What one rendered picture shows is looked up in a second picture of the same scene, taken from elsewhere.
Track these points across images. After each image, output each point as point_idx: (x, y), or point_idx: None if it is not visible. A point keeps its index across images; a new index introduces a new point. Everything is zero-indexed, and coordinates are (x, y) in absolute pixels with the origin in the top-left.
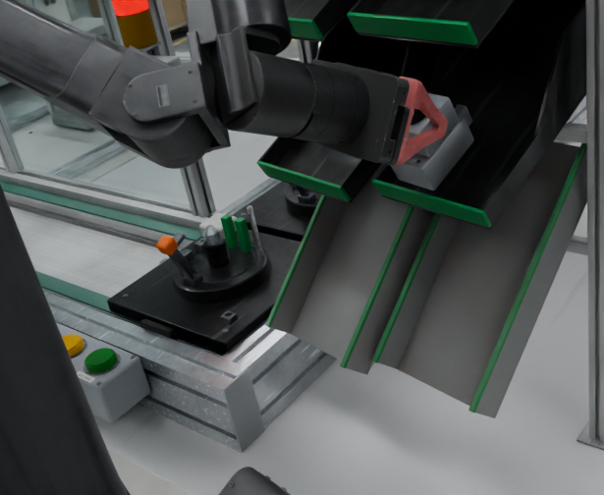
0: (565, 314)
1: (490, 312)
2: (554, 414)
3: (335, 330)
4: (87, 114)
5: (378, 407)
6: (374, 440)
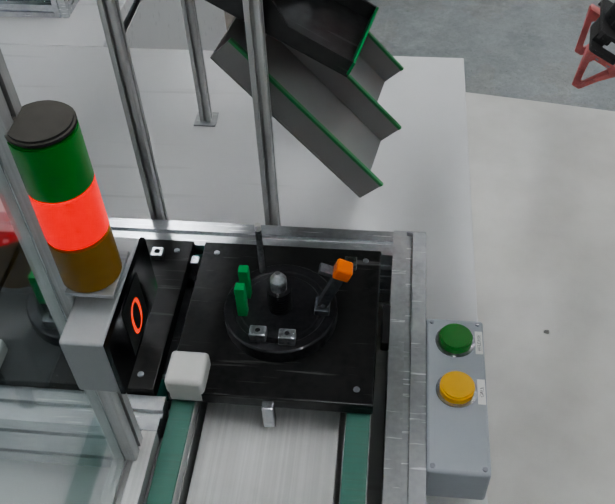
0: (175, 164)
1: None
2: (290, 143)
3: (359, 154)
4: None
5: (327, 224)
6: (361, 213)
